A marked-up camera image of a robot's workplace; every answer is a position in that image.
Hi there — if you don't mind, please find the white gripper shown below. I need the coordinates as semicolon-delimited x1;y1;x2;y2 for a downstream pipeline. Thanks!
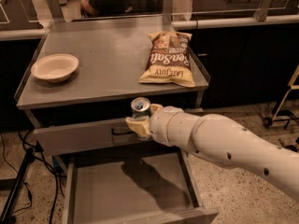
125;104;199;147

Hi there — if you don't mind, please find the blue silver redbull can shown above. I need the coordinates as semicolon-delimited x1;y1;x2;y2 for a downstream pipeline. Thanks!
131;97;151;119

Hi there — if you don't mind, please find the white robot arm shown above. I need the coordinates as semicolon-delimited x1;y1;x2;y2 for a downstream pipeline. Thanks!
125;105;299;201

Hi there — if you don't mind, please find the grey top drawer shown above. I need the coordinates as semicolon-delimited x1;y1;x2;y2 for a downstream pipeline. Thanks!
34;118;140;156

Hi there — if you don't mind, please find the open grey middle drawer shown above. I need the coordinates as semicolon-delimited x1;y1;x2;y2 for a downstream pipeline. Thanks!
62;144;219;224

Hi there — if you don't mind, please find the grey metal drawer cabinet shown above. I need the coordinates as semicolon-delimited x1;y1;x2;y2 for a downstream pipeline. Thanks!
14;14;211;157

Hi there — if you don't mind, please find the brown sea salt chips bag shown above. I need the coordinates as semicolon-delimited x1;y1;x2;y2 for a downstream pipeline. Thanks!
139;31;195;88

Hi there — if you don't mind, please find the white paper bowl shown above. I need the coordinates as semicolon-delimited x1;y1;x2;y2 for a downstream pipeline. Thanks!
31;53;79;83

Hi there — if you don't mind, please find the person in dark shirt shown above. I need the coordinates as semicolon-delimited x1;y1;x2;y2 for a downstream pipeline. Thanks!
79;0;163;17

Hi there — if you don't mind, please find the black tripod leg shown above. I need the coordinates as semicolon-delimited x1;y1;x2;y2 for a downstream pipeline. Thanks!
0;148;34;224

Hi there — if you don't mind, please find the black drawer handle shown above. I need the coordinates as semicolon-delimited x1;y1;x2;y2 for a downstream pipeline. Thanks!
111;128;133;136

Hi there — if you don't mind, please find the black floor cable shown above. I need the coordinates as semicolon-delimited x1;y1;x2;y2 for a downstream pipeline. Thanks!
0;129;66;224

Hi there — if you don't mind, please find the metal post bracket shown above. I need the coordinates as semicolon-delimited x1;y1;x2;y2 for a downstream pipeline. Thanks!
253;0;272;21

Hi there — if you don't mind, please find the white horizontal rail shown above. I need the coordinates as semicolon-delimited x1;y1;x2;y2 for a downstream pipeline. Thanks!
172;15;299;30

